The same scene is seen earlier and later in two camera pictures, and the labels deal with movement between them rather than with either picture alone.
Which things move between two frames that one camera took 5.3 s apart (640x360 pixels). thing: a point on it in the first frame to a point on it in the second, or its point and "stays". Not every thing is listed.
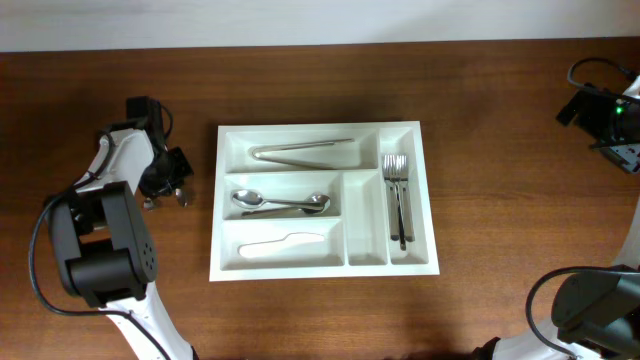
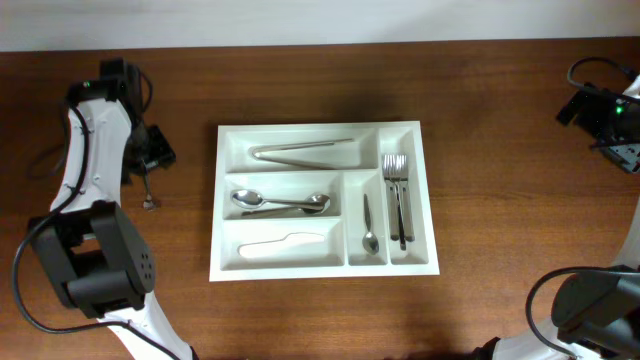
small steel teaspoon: x=180 y=196 to x=370 y=242
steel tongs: x=256 y=153 stays
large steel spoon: x=248 y=199 stays
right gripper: x=628 y=158 stays
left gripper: x=184 y=170 to x=167 y=155
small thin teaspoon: x=148 y=204 stays
